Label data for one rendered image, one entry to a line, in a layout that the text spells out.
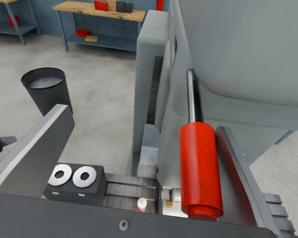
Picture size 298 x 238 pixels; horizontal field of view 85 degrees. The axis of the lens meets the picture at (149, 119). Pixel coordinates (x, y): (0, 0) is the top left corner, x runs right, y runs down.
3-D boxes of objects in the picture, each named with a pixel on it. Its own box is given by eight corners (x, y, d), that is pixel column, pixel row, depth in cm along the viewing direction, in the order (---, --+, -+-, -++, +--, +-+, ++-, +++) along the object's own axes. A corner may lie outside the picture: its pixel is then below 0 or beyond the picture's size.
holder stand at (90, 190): (101, 208, 76) (95, 192, 61) (53, 205, 74) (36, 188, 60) (107, 183, 84) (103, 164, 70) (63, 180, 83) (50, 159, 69)
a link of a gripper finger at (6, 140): (17, 143, 56) (0, 147, 50) (11, 135, 56) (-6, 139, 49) (21, 140, 56) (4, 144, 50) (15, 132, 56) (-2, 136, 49)
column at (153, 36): (173, 198, 172) (257, 54, 62) (129, 192, 172) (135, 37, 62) (172, 157, 208) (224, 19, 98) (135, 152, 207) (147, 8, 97)
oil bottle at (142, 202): (144, 213, 76) (146, 206, 68) (135, 212, 76) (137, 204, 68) (145, 204, 79) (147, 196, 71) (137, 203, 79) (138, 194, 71)
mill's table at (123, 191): (291, 250, 78) (303, 248, 73) (34, 218, 77) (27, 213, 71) (269, 199, 95) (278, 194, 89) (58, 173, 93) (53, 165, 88)
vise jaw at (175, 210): (195, 221, 69) (198, 219, 67) (161, 218, 69) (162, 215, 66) (193, 206, 74) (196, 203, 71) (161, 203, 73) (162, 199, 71)
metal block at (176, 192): (185, 204, 72) (188, 199, 68) (171, 202, 72) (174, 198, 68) (183, 192, 76) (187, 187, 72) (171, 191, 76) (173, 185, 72)
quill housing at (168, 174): (224, 197, 47) (314, 122, 25) (153, 188, 47) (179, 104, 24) (211, 144, 61) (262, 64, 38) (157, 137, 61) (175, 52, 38)
